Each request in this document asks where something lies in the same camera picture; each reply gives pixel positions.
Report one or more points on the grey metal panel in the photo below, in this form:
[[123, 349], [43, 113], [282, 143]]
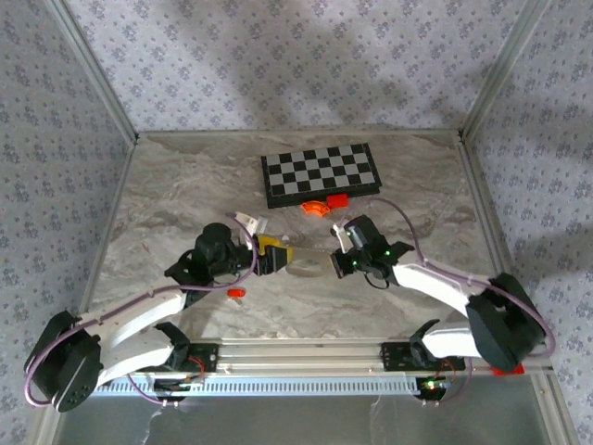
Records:
[[301, 422]]

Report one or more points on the white perforated metal bracket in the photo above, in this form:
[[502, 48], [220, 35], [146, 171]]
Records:
[[301, 385]]

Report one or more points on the red plastic block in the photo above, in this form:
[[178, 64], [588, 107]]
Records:
[[338, 200]]

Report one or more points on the left circuit board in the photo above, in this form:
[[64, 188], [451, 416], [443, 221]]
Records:
[[178, 385]]

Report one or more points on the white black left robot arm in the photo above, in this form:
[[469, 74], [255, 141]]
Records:
[[139, 310]]

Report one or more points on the aluminium side frame rail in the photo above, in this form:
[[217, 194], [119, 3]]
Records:
[[107, 232], [491, 232]]

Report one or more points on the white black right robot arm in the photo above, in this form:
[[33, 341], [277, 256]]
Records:
[[440, 283]]

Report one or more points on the right circuit board with LEDs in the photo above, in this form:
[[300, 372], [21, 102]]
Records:
[[433, 385]]

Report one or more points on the red clamp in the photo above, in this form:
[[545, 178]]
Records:
[[505, 371]]

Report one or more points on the key with red tag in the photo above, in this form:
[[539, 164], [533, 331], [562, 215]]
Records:
[[237, 293]]

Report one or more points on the orange curved plastic piece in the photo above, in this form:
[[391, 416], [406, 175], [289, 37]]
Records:
[[308, 207]]

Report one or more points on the black grey chessboard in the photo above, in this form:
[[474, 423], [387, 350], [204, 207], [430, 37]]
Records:
[[319, 171]]

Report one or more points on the aluminium frame post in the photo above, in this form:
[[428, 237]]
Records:
[[95, 69], [504, 69]]

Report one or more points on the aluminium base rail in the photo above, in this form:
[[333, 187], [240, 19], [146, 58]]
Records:
[[301, 357]]

